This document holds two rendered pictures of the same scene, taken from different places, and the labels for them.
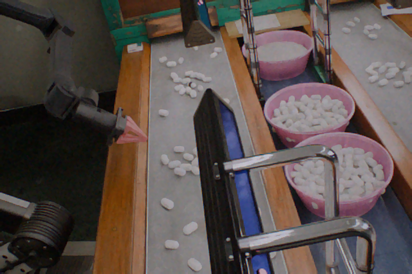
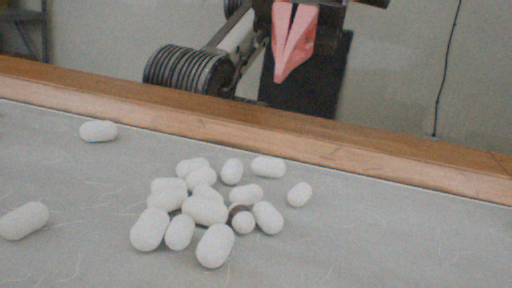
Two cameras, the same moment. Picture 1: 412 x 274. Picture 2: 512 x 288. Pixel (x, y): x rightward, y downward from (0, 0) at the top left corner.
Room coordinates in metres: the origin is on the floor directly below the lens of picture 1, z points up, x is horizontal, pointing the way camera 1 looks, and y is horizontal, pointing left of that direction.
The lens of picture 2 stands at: (1.09, -0.27, 0.92)
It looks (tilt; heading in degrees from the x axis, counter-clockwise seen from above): 21 degrees down; 97
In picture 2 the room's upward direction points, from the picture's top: 9 degrees clockwise
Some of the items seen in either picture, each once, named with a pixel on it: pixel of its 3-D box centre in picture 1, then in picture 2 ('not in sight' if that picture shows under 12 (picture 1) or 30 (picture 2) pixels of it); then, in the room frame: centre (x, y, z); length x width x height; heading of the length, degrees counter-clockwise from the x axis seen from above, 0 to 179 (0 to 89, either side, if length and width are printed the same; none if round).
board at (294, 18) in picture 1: (266, 23); not in sight; (1.81, -0.34, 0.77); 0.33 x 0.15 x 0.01; 88
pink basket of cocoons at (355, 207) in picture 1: (338, 178); not in sight; (0.87, -0.31, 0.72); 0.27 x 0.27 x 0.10
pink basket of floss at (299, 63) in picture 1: (278, 56); not in sight; (1.59, -0.33, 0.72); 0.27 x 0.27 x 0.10
